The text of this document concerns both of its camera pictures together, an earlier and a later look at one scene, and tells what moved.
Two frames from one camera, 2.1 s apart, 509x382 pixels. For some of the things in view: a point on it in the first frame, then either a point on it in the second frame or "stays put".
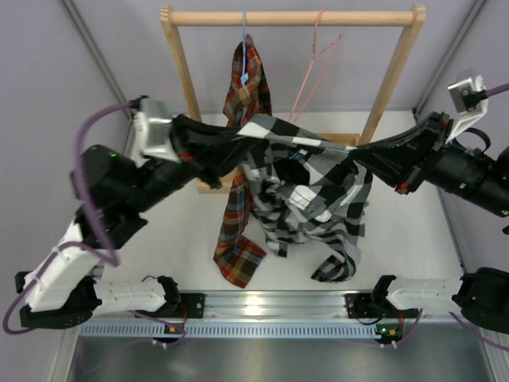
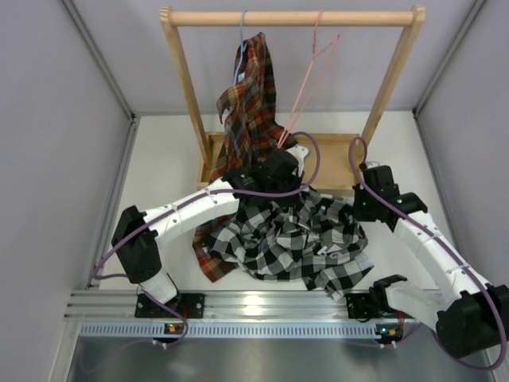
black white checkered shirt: (305, 189) -> (301, 235)
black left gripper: (208, 147) -> (287, 200)
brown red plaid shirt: (247, 99) -> (250, 132)
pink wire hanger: (314, 56) stays put
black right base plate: (362, 305) stays put
